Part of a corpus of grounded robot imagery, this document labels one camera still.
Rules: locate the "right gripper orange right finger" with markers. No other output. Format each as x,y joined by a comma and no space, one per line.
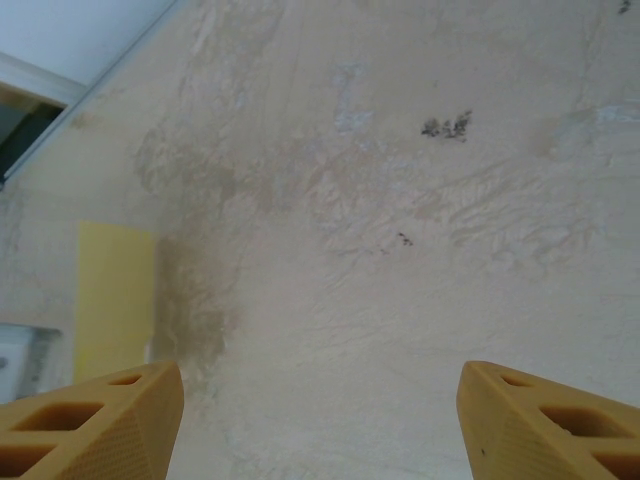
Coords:
540,435

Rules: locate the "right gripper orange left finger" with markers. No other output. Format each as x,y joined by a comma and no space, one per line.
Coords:
115,435

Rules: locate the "yellow paper sheet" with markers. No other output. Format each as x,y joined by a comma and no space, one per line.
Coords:
112,300

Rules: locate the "long aluminium table edge rail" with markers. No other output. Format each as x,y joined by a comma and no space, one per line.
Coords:
100,85

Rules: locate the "white door frame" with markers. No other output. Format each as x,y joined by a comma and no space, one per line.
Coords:
30,80

